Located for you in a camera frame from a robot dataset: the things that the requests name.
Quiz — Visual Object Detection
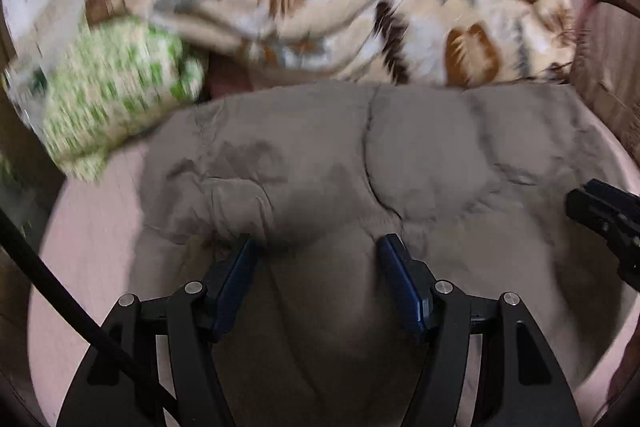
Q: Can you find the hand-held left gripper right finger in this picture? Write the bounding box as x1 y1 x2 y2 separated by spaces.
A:
376 234 584 427

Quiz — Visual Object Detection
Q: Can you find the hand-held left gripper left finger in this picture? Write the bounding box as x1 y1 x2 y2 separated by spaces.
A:
55 234 261 427

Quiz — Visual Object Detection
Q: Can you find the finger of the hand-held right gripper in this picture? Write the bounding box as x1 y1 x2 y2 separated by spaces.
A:
584 178 640 214
565 188 640 293

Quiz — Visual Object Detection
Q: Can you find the grey hooded puffer jacket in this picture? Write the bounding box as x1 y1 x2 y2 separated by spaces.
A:
129 82 627 427

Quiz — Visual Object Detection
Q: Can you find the striped upholstered headboard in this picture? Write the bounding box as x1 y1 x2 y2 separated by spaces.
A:
570 0 640 145

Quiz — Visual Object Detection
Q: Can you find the green patterned pillow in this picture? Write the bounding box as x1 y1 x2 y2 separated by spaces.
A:
39 17 209 182

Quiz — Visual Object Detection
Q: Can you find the white green plastic bag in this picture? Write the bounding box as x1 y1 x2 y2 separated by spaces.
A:
2 59 48 118

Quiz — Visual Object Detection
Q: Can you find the black cable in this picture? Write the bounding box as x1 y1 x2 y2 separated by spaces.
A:
0 207 178 415

